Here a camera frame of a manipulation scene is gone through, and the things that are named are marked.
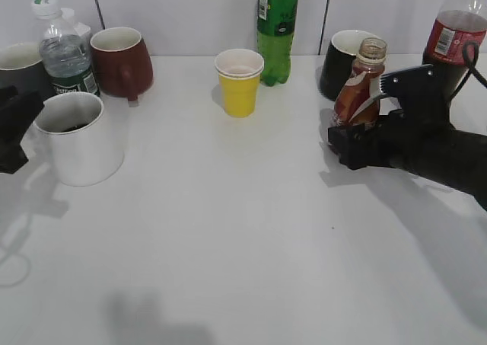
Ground white ceramic mug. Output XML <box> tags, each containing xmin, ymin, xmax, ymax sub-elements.
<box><xmin>33</xmin><ymin>91</ymin><xmax>125</xmax><ymax>187</ymax></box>

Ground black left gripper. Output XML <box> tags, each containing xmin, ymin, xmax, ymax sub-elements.
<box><xmin>0</xmin><ymin>86</ymin><xmax>44</xmax><ymax>174</ymax></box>

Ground brown Nescafe coffee bottle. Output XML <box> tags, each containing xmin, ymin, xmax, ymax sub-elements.
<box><xmin>330</xmin><ymin>37</ymin><xmax>387</xmax><ymax>129</ymax></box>

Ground small white carton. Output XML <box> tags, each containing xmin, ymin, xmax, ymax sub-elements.
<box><xmin>61</xmin><ymin>8</ymin><xmax>92</xmax><ymax>42</ymax></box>

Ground dark red mug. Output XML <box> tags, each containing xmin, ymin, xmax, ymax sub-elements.
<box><xmin>90</xmin><ymin>27</ymin><xmax>154</xmax><ymax>102</ymax></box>

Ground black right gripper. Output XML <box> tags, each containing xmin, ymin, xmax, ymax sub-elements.
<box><xmin>327</xmin><ymin>110</ymin><xmax>409</xmax><ymax>170</ymax></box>

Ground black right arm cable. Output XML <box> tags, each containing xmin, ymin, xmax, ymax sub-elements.
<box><xmin>450</xmin><ymin>40</ymin><xmax>487</xmax><ymax>106</ymax></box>

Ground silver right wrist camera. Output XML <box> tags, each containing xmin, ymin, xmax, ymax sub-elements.
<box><xmin>352</xmin><ymin>63</ymin><xmax>452</xmax><ymax>133</ymax></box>

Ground yellow paper cup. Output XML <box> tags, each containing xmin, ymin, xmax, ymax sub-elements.
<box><xmin>215</xmin><ymin>49</ymin><xmax>265</xmax><ymax>118</ymax></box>

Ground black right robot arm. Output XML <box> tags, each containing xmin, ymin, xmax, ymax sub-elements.
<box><xmin>328</xmin><ymin>110</ymin><xmax>486</xmax><ymax>208</ymax></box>

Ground clear water bottle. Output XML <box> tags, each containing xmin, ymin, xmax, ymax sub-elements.
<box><xmin>31</xmin><ymin>0</ymin><xmax>100</xmax><ymax>96</ymax></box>

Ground dark grey mug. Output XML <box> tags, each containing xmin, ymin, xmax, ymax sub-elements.
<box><xmin>1</xmin><ymin>43</ymin><xmax>56</xmax><ymax>101</ymax></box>

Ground green soda bottle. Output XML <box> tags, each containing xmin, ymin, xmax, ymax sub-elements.
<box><xmin>256</xmin><ymin>0</ymin><xmax>298</xmax><ymax>86</ymax></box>

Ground black ceramic mug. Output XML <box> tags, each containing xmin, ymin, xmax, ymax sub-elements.
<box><xmin>319</xmin><ymin>30</ymin><xmax>383</xmax><ymax>102</ymax></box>

